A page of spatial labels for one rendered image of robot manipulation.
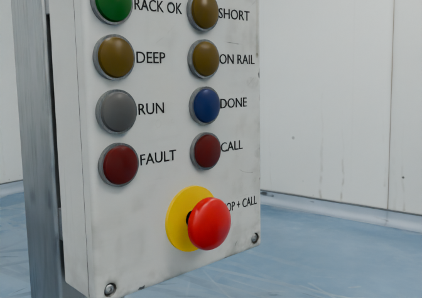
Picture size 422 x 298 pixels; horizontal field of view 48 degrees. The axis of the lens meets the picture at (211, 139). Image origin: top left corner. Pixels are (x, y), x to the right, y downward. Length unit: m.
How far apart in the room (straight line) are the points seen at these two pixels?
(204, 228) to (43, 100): 0.15
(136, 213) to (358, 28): 3.08
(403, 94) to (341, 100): 0.42
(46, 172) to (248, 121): 0.17
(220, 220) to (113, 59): 0.14
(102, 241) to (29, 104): 0.13
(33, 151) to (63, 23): 0.11
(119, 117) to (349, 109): 3.10
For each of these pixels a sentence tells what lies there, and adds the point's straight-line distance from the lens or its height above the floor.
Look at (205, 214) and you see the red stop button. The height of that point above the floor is 0.88.
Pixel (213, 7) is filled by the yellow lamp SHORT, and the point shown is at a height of 1.03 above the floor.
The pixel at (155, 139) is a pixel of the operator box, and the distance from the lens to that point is 0.35.
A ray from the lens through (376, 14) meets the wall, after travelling 3.34.
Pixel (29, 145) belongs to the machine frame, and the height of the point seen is 0.93.
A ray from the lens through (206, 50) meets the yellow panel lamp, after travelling 0.37.
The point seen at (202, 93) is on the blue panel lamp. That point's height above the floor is 0.97.
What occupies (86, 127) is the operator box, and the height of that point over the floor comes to 0.95.
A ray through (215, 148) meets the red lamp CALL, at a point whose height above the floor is 0.93.
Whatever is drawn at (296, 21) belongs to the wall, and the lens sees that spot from 3.58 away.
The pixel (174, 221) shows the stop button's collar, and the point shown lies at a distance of 0.37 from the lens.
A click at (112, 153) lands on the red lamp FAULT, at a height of 0.93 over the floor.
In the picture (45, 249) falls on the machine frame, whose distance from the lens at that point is 0.41.
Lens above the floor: 0.98
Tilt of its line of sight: 7 degrees down
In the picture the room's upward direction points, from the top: 1 degrees counter-clockwise
